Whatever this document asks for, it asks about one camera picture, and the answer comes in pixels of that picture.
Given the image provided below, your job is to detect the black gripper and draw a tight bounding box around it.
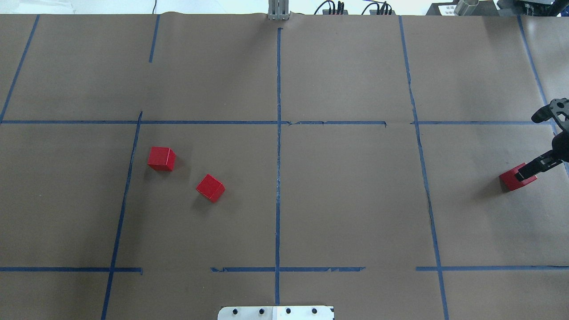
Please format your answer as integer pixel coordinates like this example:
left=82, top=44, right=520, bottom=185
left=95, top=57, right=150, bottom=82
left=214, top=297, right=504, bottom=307
left=515, top=150, right=562, bottom=178

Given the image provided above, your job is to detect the red block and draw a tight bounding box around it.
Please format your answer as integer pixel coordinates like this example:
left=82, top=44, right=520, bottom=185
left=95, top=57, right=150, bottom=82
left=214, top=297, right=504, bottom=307
left=499, top=163, right=537, bottom=191
left=196, top=174, right=226, bottom=203
left=147, top=146, right=176, bottom=172

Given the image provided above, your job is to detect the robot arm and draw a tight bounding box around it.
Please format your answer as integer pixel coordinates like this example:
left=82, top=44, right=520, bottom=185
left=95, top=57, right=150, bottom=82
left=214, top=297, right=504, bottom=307
left=515, top=132, right=569, bottom=181

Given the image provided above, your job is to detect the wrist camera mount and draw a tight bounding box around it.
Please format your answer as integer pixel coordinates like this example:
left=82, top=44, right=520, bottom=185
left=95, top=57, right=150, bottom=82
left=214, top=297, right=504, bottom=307
left=531, top=98, right=569, bottom=132

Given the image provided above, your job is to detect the white camera pedestal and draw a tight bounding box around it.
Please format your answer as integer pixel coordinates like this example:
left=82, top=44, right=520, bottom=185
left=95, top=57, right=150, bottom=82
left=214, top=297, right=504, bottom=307
left=217, top=305, right=335, bottom=320

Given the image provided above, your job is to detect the aluminium frame post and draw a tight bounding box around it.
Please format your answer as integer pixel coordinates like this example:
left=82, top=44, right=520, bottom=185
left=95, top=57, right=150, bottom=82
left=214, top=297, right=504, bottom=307
left=268, top=0, right=290, bottom=21

